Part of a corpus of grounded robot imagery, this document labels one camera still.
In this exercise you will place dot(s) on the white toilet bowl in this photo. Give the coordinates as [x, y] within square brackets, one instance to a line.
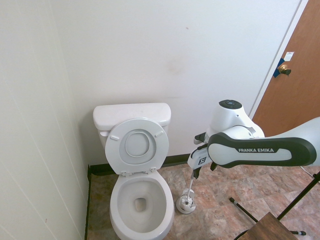
[117, 200]

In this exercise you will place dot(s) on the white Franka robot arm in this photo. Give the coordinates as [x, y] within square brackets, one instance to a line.
[250, 152]

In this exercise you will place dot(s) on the white paper label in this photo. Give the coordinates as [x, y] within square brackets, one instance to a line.
[288, 56]

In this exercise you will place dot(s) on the white door frame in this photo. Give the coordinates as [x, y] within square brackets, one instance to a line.
[278, 57]

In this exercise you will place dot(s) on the brown wooden table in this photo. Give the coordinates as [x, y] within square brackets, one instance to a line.
[270, 230]

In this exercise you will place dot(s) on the white toilet tank cover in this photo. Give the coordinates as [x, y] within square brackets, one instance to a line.
[130, 112]

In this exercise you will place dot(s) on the brown wooden door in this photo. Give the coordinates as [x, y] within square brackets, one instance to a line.
[295, 95]

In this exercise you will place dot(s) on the black camera tripod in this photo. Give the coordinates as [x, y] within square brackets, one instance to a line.
[317, 177]

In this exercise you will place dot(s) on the white toilet seat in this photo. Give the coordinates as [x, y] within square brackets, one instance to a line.
[112, 155]

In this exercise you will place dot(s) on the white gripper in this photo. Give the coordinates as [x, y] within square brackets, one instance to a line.
[198, 158]

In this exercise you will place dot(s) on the brass door knob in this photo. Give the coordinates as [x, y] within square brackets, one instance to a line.
[283, 68]

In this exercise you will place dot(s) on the white toilet brush holder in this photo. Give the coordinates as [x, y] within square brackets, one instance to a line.
[185, 210]

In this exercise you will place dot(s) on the blue tape strip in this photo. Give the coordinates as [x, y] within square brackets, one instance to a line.
[276, 73]

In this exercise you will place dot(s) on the white toilet brush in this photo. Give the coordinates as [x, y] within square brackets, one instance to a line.
[190, 183]

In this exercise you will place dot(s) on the white toilet lid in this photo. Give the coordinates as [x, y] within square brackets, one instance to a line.
[137, 145]

